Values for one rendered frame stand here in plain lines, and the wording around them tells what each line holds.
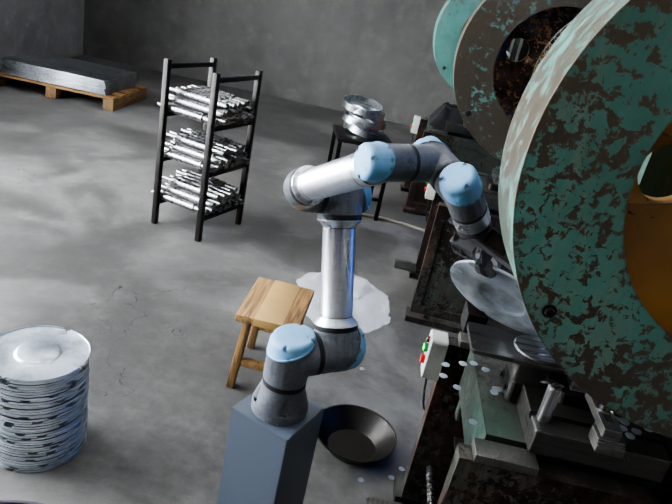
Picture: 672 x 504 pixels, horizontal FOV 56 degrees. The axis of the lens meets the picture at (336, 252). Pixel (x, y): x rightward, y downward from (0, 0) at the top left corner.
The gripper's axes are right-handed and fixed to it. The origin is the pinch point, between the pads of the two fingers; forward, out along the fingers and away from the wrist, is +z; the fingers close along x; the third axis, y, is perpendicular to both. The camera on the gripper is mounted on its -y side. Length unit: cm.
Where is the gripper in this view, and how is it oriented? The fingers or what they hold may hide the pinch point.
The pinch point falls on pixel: (496, 273)
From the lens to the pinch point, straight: 148.4
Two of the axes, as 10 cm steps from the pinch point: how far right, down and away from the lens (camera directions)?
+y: -7.0, -4.1, 5.9
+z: 3.5, 5.2, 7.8
